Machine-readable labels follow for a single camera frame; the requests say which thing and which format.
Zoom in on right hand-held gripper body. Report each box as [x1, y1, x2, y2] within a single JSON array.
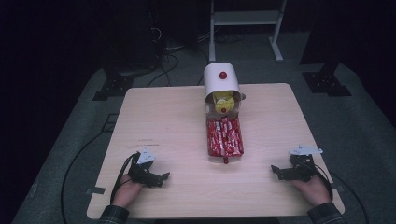
[[278, 144, 324, 184]]

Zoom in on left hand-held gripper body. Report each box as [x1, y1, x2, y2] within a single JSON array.
[[127, 147, 165, 189]]

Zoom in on person's right hand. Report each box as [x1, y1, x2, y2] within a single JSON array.
[[290, 175, 332, 207]]

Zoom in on person's left hand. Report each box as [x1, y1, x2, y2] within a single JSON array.
[[110, 174, 145, 209]]

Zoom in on red snack packet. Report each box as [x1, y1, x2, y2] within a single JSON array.
[[205, 116, 246, 165]]

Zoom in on pile of red packets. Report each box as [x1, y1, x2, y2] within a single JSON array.
[[206, 117, 245, 158]]

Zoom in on clear drawer with red knob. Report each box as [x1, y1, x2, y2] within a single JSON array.
[[205, 90, 243, 120]]

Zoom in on black stand base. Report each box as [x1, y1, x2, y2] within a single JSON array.
[[301, 62, 353, 98], [92, 66, 135, 102]]

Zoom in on white metal stand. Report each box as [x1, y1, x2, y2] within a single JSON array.
[[208, 0, 288, 63]]

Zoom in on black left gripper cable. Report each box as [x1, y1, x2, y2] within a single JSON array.
[[109, 152, 140, 204]]

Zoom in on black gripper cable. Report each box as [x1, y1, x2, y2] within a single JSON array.
[[303, 161, 370, 224], [109, 152, 140, 204]]

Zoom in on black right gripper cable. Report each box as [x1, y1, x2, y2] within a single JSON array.
[[303, 161, 370, 224]]

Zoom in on black floor cables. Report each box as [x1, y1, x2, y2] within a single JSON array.
[[145, 6, 247, 89]]

